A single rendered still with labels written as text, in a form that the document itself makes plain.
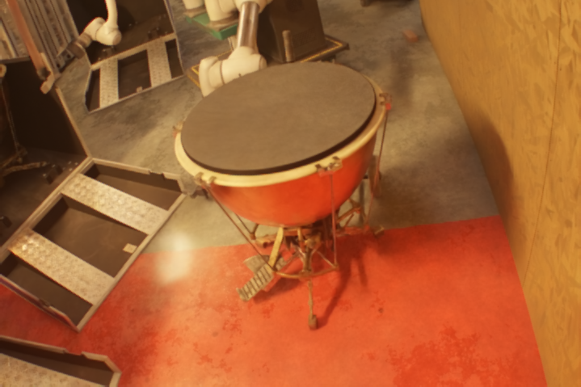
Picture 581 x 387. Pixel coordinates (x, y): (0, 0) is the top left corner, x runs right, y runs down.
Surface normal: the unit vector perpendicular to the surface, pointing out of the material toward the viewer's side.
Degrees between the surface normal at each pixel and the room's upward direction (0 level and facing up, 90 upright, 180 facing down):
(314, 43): 90
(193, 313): 0
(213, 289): 0
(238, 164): 0
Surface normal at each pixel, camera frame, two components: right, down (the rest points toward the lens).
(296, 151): -0.20, -0.76
